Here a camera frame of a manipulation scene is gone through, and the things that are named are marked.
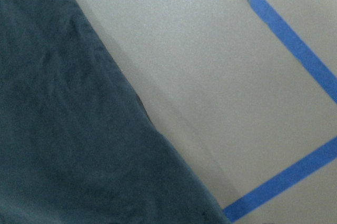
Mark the black graphic t-shirt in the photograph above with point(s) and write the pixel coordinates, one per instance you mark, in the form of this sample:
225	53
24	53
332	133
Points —
77	145

